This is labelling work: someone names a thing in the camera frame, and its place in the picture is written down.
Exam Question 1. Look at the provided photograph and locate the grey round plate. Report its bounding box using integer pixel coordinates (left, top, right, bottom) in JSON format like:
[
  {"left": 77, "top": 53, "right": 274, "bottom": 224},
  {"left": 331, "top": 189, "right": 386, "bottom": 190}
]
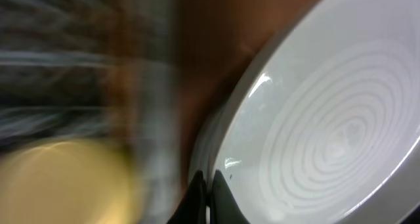
[{"left": 189, "top": 0, "right": 419, "bottom": 223}]

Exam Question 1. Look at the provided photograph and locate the grey plastic dishwasher rack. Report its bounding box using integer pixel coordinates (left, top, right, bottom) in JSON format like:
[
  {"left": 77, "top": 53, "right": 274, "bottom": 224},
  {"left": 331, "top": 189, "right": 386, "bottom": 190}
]
[{"left": 1, "top": 0, "right": 180, "bottom": 223}]

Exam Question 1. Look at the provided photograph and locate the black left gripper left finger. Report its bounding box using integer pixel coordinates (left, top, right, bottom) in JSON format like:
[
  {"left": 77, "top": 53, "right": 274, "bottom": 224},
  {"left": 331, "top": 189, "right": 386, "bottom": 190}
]
[{"left": 167, "top": 171, "right": 207, "bottom": 224}]

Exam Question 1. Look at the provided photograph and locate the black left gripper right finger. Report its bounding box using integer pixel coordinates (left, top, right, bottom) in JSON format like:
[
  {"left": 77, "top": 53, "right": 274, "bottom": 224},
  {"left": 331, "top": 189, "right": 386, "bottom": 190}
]
[{"left": 209, "top": 170, "right": 249, "bottom": 224}]

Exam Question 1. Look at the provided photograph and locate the yellow bowl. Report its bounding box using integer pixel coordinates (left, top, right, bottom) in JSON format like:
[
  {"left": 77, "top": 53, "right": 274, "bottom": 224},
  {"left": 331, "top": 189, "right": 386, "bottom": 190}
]
[{"left": 1, "top": 139, "right": 144, "bottom": 224}]

